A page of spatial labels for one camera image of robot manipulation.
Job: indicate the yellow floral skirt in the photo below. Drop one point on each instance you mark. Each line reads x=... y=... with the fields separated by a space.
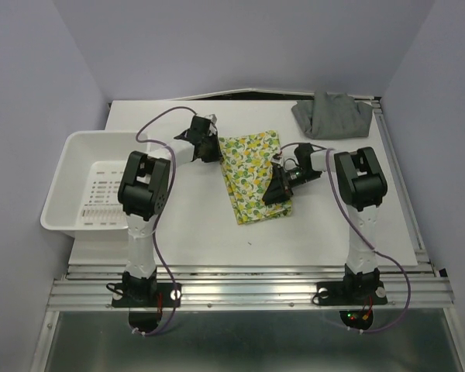
x=247 y=172

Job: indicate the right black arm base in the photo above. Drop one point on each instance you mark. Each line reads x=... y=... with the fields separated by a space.
x=357 y=293

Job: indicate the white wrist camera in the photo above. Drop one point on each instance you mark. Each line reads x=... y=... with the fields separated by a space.
x=211 y=118
x=277 y=160

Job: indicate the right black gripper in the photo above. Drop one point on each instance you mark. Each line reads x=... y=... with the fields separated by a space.
x=279 y=189

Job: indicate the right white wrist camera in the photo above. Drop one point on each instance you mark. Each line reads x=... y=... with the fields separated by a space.
x=277 y=160

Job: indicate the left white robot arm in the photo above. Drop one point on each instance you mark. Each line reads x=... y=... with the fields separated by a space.
x=146 y=185

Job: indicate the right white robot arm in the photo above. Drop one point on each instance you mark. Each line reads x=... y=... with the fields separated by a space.
x=358 y=185

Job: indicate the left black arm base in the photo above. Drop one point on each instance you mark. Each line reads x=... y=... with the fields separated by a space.
x=151 y=305

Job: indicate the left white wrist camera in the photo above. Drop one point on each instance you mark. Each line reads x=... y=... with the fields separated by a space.
x=211 y=118

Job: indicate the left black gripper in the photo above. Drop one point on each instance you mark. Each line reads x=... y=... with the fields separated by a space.
x=216 y=156

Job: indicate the white plastic bin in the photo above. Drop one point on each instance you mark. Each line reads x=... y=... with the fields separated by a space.
x=83 y=198

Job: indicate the aluminium mounting rail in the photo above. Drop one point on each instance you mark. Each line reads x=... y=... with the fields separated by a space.
x=82 y=288

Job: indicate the grey pleated skirt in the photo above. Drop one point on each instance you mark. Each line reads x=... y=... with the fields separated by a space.
x=333 y=117

